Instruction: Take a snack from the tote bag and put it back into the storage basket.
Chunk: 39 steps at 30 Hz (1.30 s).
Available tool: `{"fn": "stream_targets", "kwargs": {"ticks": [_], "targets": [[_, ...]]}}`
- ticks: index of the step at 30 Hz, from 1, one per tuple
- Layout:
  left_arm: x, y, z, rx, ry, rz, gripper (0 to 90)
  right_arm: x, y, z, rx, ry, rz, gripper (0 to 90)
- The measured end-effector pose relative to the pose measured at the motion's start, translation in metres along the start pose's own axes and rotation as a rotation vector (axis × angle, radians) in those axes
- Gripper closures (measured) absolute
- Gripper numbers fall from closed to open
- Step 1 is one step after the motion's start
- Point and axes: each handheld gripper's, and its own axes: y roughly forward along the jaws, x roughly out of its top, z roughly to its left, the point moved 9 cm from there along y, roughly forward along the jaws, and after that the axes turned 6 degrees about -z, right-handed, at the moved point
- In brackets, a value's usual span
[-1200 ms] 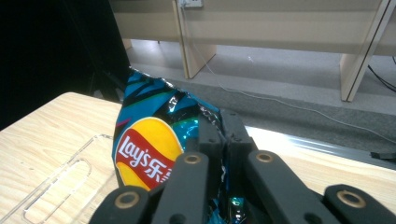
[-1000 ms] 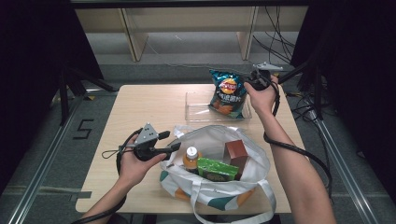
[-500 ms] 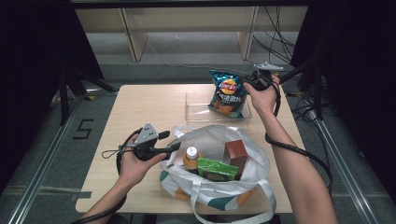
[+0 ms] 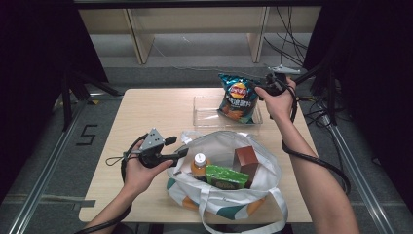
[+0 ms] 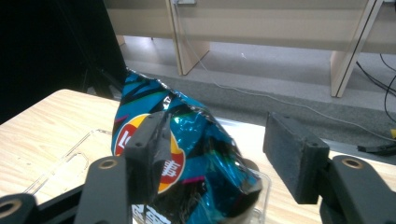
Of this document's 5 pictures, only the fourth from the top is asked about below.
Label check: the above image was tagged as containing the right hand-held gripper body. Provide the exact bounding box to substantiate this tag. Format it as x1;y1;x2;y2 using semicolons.
264;64;301;96

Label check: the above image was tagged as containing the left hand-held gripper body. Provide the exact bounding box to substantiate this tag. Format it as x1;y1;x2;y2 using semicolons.
139;127;166;169

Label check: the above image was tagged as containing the orange juice bottle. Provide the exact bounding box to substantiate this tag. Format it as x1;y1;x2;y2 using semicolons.
190;152;210;182

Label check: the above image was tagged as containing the blue chip bag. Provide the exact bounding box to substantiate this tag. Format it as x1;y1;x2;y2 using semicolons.
216;73;261;125

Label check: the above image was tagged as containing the clear plastic tray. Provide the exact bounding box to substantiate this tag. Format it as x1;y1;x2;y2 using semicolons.
192;95;263;128

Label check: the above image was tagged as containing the green snack packet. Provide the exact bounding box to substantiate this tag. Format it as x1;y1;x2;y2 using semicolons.
205;164;250;190

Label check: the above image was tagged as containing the white tote bag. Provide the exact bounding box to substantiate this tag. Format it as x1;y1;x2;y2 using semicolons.
166;130;289;234

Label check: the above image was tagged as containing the brown carton box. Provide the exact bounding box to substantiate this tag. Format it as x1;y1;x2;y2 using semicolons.
233;145;260;189

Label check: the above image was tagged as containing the person's right hand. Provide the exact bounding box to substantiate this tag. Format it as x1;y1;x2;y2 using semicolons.
255;77;297;123

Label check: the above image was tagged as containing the person's left hand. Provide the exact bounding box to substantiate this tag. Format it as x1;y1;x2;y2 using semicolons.
124;139;174;195

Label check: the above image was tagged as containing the black metal stand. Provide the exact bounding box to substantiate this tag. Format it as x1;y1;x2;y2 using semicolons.
287;61;337;126
60;69;125;132

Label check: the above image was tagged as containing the beige wooden desk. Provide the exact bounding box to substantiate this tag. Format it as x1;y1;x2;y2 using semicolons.
72;0;325;65

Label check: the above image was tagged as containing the left hand-held gripper black cable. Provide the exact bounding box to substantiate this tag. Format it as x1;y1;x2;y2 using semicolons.
74;133;149;234

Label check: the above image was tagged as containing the hand-held gripper black cable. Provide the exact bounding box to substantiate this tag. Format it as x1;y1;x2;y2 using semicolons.
74;133;149;234
281;85;353;196

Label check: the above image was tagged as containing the bundle of black floor cables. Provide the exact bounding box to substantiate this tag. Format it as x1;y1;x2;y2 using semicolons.
262;6;310;67

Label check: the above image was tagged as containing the thin black lanyard loop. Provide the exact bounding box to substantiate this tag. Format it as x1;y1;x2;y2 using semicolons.
104;155;130;167

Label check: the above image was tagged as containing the right hand-held gripper black cable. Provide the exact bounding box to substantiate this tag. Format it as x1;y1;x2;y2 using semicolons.
281;85;353;196

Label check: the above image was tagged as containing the metal floor rail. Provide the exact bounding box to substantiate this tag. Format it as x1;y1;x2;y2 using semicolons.
326;123;395;234
6;97;90;234

